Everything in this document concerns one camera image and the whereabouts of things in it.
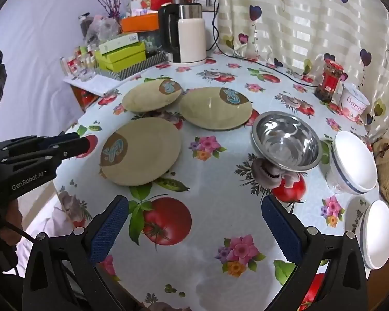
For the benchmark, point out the dark glass bottle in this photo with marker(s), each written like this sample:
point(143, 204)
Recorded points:
point(85, 24)

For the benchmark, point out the striped tray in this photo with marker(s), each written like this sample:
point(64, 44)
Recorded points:
point(139, 68)

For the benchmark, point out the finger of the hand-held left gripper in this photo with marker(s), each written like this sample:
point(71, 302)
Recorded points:
point(60, 140)
point(76, 147)

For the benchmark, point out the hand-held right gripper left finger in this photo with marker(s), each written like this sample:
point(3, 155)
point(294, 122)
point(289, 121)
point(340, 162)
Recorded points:
point(109, 231)

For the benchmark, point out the heart print curtain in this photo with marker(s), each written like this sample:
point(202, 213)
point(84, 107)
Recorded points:
point(295, 16)

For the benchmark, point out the white yogurt tub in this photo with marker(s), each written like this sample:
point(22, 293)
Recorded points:
point(353, 103)

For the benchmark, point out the white electric kettle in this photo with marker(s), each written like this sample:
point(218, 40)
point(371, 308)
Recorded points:
point(191, 39)

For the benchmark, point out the cluster of small bottles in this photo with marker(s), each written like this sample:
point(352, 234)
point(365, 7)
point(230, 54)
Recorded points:
point(79, 64)

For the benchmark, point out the white slim box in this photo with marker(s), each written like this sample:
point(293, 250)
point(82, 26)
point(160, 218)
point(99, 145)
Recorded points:
point(116, 43)

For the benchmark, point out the beige plate with blue print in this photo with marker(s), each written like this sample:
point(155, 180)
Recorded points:
point(149, 149)
point(142, 98)
point(204, 110)

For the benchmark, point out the white paper sheet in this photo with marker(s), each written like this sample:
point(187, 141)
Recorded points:
point(94, 86)

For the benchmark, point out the stainless steel bowl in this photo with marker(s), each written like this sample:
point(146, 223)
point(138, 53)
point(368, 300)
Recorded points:
point(288, 142)

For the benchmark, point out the white bowl with blue stripe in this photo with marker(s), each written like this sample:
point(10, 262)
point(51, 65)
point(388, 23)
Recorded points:
point(353, 158)
point(379, 233)

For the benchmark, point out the glass jar with red label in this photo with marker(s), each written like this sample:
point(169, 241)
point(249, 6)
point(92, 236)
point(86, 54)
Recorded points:
point(330, 82)

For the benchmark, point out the green box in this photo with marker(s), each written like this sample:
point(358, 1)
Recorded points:
point(123, 59)

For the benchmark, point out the floral vegetable print tablecloth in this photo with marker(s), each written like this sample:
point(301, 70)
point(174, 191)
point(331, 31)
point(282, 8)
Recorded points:
point(220, 181)

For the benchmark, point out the clear plastic bag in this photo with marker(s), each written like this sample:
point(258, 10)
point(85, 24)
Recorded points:
point(100, 27)

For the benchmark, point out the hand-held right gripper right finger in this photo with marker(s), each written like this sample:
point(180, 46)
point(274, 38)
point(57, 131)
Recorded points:
point(282, 233)

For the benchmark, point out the orange box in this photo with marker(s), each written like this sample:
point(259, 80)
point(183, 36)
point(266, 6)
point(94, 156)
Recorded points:
point(139, 22)

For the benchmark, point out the person's left hand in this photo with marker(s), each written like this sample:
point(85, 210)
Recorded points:
point(9, 217)

